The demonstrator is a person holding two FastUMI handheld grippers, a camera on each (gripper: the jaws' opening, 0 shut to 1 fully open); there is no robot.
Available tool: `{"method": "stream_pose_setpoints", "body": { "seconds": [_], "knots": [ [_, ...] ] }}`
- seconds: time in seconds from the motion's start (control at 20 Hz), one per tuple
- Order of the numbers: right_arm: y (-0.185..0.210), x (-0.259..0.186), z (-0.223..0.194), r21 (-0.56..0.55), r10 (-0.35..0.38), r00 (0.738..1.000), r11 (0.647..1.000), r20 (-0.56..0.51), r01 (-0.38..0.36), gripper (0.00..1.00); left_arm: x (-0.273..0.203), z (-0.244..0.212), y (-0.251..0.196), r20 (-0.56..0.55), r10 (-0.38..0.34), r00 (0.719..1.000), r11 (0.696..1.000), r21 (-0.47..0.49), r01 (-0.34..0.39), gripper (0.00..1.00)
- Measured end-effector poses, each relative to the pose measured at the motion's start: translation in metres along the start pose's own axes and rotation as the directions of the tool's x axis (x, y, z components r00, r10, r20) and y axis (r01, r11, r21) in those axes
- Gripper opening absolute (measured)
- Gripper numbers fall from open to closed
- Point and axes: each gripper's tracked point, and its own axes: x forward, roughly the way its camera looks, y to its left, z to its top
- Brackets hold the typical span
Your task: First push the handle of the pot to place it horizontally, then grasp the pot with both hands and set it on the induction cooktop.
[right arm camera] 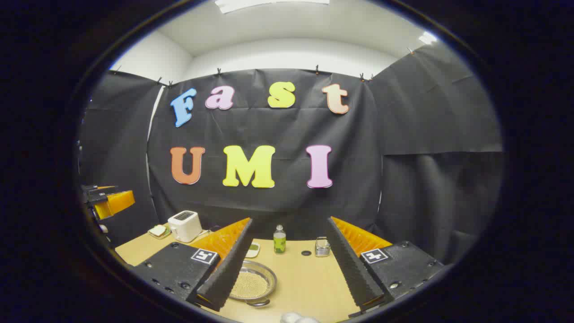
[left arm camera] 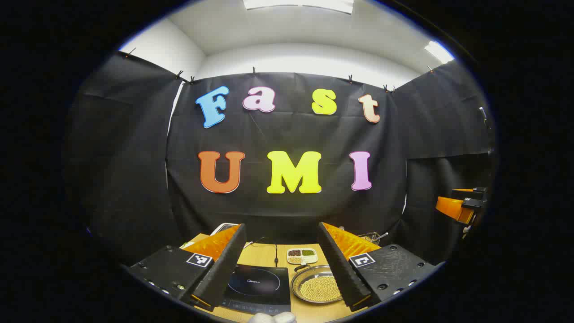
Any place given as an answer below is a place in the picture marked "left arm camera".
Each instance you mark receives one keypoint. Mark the black backdrop cloth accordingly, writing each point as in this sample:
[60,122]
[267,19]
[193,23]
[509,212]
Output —
[291,130]

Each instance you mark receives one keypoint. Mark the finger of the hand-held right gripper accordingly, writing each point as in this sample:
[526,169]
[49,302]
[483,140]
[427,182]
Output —
[453,208]
[473,191]

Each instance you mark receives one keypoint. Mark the stainless steel pot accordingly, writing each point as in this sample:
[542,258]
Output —
[298,280]

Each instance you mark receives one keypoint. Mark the ceiling light panel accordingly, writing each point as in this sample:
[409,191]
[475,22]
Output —
[438,51]

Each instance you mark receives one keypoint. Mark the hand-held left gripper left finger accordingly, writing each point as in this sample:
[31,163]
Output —
[226,264]

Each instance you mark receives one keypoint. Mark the pile of soybeans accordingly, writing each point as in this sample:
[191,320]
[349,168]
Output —
[318,289]

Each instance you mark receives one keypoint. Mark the white divided grain tray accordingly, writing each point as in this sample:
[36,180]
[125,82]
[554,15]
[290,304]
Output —
[302,256]

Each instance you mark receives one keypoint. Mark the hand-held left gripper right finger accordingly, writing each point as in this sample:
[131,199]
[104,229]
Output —
[341,264]

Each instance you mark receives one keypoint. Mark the black induction cooktop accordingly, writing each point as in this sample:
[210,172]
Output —
[258,282]

